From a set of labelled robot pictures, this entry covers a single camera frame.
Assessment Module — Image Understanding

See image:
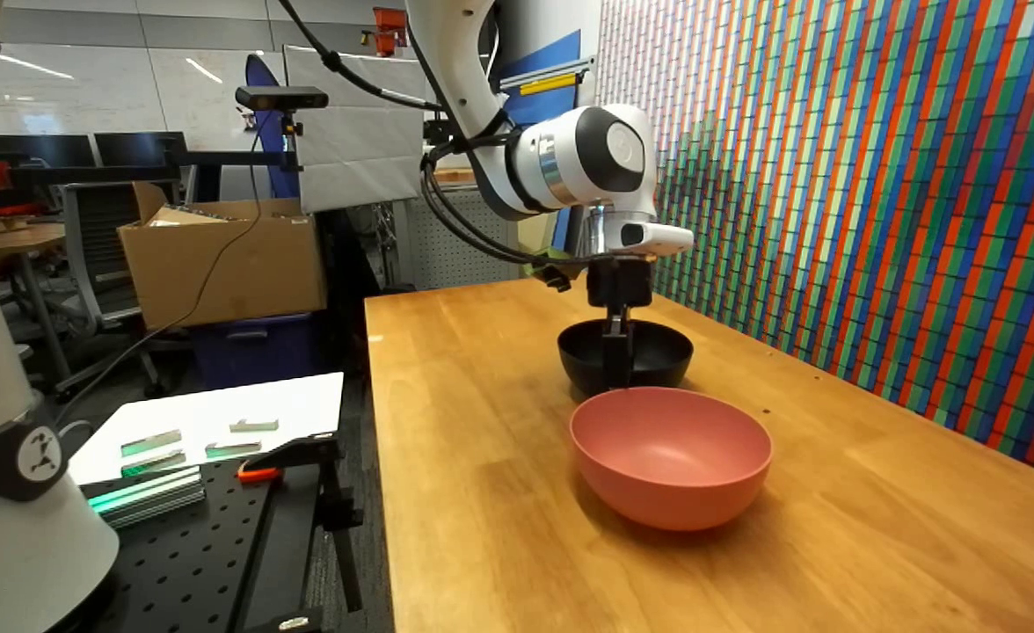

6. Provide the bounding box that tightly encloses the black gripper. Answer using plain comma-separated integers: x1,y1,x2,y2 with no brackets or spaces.
588,259,651,385

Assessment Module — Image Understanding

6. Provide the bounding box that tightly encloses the black bowl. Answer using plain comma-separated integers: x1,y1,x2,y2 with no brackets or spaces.
557,320,693,395

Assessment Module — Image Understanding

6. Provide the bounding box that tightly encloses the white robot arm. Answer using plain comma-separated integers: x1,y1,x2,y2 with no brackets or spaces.
0,0,693,633

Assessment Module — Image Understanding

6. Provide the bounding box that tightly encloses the peach bowl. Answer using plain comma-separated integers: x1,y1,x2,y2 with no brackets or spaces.
571,385,774,530

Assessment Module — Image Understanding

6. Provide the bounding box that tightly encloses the grey cabinet with wooden top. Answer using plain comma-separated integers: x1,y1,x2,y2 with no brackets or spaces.
396,184,520,289

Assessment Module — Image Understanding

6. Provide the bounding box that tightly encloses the white foam board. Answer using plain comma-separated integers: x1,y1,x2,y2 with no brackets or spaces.
285,46,425,210

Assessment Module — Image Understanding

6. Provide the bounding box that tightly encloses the blue storage bin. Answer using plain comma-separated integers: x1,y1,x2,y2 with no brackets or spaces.
191,313,316,385

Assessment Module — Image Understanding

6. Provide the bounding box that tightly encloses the white paper sheet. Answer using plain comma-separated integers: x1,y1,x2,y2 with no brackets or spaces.
71,373,346,486

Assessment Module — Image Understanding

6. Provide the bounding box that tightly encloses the cardboard box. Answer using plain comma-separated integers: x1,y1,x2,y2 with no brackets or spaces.
119,201,326,330

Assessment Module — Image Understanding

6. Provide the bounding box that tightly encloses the black perforated breadboard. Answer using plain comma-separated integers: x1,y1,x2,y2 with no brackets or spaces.
73,465,325,633

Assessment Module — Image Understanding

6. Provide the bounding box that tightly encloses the green silver bar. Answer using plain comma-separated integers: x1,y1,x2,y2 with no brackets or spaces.
89,470,205,527

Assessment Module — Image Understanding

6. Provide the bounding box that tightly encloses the black monitor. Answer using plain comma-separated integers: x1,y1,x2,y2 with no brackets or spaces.
95,129,185,169

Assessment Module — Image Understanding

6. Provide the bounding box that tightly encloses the round wooden side table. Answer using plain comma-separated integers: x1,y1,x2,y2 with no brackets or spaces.
0,218,71,391

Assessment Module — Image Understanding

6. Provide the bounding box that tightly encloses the black camera cable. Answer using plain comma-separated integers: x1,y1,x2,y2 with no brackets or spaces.
53,108,272,415

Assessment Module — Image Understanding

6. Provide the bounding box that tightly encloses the orange handled tool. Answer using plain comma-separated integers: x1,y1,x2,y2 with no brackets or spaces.
236,465,282,486

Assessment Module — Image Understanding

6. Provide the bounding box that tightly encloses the black camera on stand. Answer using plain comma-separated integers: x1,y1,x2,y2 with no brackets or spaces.
236,85,326,136

